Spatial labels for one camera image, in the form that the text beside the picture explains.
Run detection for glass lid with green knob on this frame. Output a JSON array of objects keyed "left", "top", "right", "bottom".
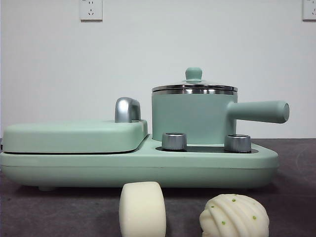
[{"left": 151, "top": 67, "right": 238, "bottom": 91}]

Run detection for plain white steamed bun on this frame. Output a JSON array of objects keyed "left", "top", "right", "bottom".
[{"left": 118, "top": 181, "right": 167, "bottom": 237}]

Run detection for pleated white bun green flecks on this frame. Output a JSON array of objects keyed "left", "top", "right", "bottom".
[{"left": 199, "top": 193, "right": 270, "bottom": 237}]

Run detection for silver control knob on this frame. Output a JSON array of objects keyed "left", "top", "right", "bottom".
[
  {"left": 224, "top": 134, "right": 252, "bottom": 153},
  {"left": 161, "top": 132, "right": 188, "bottom": 152}
]

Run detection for mint green breakfast machine base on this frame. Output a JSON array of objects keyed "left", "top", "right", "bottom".
[{"left": 0, "top": 138, "right": 279, "bottom": 192}]

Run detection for mint green griddle cover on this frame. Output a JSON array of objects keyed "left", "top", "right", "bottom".
[{"left": 1, "top": 119, "right": 149, "bottom": 154}]

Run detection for mint green handled pot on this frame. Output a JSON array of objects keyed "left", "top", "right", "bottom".
[{"left": 151, "top": 88, "right": 290, "bottom": 147}]

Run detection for chrome griddle cover handle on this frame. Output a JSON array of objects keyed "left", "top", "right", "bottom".
[{"left": 114, "top": 97, "right": 142, "bottom": 123}]

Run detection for white wall socket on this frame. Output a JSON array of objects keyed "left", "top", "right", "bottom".
[
  {"left": 79, "top": 0, "right": 103, "bottom": 22},
  {"left": 302, "top": 0, "right": 316, "bottom": 22}
]

